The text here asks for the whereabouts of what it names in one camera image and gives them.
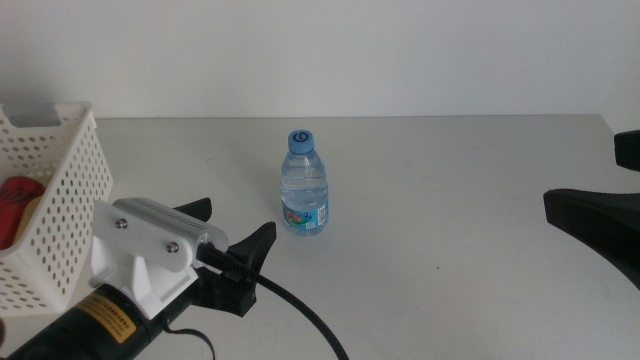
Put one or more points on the red drink can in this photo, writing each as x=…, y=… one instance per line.
x=12, y=205

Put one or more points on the clear water bottle blue cap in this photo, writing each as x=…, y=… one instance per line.
x=304, y=190

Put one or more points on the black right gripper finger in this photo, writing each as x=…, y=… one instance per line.
x=629, y=150
x=600, y=225

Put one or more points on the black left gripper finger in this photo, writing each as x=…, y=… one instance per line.
x=197, y=209
x=255, y=247

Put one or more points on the yellow tea bottle green label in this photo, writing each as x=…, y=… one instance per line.
x=29, y=217

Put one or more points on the white perforated plastic basket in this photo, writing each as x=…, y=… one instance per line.
x=65, y=225

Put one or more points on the silver left wrist camera white mount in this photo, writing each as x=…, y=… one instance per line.
x=150, y=240

